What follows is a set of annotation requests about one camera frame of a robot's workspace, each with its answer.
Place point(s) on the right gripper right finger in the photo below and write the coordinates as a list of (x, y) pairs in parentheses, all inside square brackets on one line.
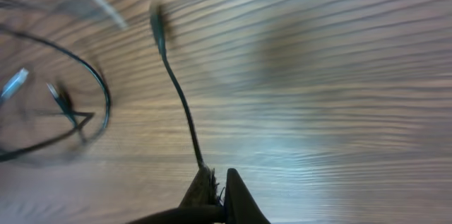
[(240, 207)]

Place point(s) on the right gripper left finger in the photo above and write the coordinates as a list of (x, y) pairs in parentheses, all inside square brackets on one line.
[(203, 190)]

